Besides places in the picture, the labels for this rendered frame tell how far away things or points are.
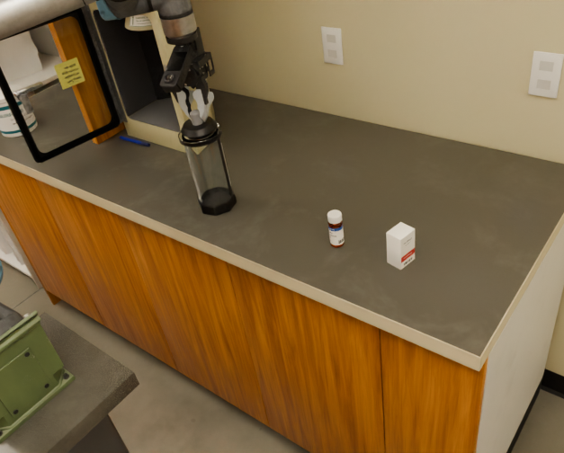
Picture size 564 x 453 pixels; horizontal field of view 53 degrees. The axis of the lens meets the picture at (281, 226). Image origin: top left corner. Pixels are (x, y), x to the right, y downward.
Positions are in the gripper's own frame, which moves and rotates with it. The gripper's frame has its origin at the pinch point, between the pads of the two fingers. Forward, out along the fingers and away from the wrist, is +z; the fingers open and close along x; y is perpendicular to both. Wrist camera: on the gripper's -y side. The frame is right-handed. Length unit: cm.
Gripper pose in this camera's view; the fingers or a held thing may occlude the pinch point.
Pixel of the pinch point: (196, 117)
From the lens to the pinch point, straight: 143.1
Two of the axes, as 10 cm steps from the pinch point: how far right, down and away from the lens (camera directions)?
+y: 3.9, -6.1, 7.0
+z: 1.3, 7.8, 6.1
